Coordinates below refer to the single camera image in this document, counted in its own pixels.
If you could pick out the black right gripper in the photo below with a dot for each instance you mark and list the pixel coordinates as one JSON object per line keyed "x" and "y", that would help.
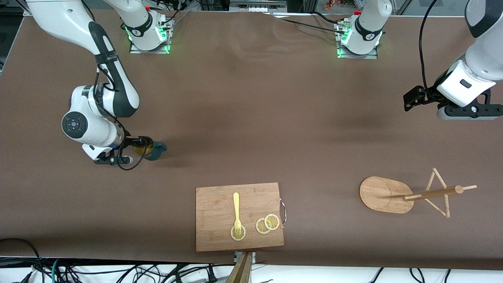
{"x": 129, "y": 140}

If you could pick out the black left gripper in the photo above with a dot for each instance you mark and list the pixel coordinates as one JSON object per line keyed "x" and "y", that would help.
{"x": 429, "y": 96}

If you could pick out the teal cup yellow inside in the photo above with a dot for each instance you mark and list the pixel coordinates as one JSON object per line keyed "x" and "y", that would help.
{"x": 157, "y": 154}

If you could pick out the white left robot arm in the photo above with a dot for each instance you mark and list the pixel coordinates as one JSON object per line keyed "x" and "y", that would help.
{"x": 483, "y": 59}

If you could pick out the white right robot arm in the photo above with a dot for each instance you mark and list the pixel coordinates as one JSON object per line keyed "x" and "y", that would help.
{"x": 78, "y": 125}

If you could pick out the wooden cup rack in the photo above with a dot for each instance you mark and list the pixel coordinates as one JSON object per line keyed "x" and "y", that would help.
{"x": 381, "y": 194}

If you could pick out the bamboo cutting board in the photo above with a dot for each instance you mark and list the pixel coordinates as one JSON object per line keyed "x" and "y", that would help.
{"x": 216, "y": 212}

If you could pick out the yellow plastic fork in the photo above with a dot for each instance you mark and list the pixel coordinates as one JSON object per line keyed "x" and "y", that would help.
{"x": 236, "y": 204}

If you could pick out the lemon slice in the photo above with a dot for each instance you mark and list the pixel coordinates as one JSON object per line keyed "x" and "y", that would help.
{"x": 272, "y": 222}
{"x": 260, "y": 227}
{"x": 241, "y": 236}

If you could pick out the grey power strip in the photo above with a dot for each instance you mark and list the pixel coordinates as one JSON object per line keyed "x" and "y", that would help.
{"x": 257, "y": 8}

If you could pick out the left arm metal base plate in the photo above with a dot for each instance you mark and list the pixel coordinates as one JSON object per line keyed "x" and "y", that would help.
{"x": 371, "y": 56}

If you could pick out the metal post bracket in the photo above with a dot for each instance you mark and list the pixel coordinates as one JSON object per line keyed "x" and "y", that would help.
{"x": 253, "y": 257}

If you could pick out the wooden camera post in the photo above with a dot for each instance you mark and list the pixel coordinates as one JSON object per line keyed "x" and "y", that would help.
{"x": 241, "y": 271}

